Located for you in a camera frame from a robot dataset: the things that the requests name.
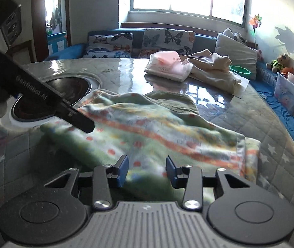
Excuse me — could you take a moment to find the grey pillow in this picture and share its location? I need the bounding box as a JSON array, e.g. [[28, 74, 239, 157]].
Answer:
[[214, 33, 258, 73]]

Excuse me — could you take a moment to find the beige clothing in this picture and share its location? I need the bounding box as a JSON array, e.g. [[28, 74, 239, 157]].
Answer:
[[182, 49, 242, 95]]

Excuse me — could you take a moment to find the blue sofa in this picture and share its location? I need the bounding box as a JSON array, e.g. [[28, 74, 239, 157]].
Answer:
[[43, 28, 294, 158]]

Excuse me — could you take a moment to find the round black built-in hob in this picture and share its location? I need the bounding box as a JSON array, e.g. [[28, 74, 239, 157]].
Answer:
[[11, 77, 102, 122]]

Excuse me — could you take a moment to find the clear plastic storage box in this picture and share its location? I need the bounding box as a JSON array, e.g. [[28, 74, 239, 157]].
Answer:
[[274, 72, 294, 117]]

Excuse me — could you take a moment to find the large butterfly print cushion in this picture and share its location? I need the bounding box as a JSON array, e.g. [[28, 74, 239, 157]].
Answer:
[[140, 28, 196, 58]]

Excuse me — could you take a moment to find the teddy bear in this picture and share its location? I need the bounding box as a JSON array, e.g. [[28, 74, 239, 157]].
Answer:
[[266, 54, 291, 73]]

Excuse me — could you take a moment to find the brown wooden door frame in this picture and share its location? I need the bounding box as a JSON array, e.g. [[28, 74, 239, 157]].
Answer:
[[32, 0, 71, 62]]

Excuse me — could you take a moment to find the grey quilted table cover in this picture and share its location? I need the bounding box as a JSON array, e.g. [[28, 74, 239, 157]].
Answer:
[[0, 58, 294, 248]]

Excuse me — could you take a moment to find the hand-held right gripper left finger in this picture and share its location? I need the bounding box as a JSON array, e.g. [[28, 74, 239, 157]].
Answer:
[[43, 154, 130, 210]]

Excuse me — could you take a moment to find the panda plush toy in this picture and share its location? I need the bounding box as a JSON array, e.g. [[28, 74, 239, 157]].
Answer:
[[223, 28, 251, 45]]

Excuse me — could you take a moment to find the pink tissue pack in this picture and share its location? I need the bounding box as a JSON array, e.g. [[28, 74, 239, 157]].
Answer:
[[144, 51, 193, 82]]

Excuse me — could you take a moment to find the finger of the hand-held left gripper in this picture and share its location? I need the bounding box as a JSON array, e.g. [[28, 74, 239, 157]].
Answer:
[[58, 99, 96, 133]]

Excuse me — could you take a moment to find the white paper sheet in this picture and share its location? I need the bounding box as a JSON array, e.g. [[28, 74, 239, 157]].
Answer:
[[230, 75, 251, 99]]

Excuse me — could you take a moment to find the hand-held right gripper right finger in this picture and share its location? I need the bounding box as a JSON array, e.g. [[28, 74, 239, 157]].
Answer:
[[166, 155, 251, 210]]

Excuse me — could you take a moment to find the green plastic bowl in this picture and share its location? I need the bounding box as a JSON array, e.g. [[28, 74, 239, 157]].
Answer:
[[229, 65, 252, 77]]

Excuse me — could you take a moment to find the colourful pinwheel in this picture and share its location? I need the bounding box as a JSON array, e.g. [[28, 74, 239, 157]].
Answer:
[[248, 13, 262, 49]]

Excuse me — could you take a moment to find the striped floral child jacket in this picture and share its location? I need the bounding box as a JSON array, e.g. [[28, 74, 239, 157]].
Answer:
[[40, 89, 262, 202]]

